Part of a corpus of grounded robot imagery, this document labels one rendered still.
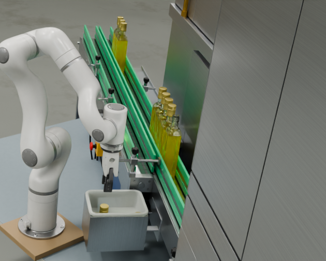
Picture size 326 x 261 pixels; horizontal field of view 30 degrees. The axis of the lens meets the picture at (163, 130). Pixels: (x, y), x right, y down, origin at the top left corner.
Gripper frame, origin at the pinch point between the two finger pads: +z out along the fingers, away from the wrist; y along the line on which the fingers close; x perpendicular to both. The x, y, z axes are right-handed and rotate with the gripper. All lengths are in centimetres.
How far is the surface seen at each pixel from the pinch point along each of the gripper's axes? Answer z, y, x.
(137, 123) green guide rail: -3.7, 45.9, -19.3
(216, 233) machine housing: -46, -95, -6
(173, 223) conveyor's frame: 3.8, -21.0, -21.6
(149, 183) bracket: 5.4, 9.7, -18.8
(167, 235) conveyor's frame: 11.2, -17.8, -21.1
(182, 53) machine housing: -31, 65, -40
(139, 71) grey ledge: 3, 132, -36
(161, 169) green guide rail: -1.5, 9.0, -22.6
